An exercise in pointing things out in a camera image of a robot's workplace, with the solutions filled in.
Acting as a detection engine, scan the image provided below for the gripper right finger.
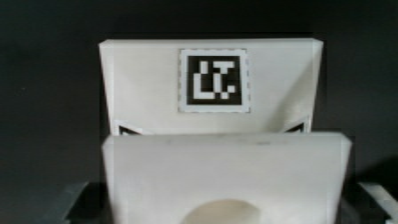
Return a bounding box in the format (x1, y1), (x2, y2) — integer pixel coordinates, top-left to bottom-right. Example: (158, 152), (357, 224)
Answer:
(359, 182), (398, 224)

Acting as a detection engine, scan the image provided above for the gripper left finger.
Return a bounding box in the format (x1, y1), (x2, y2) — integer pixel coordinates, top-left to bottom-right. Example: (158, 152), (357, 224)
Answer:
(43, 182), (87, 224)

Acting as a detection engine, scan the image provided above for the white lamp base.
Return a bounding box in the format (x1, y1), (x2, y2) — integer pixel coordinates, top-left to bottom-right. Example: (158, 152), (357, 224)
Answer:
(100, 38), (352, 224)

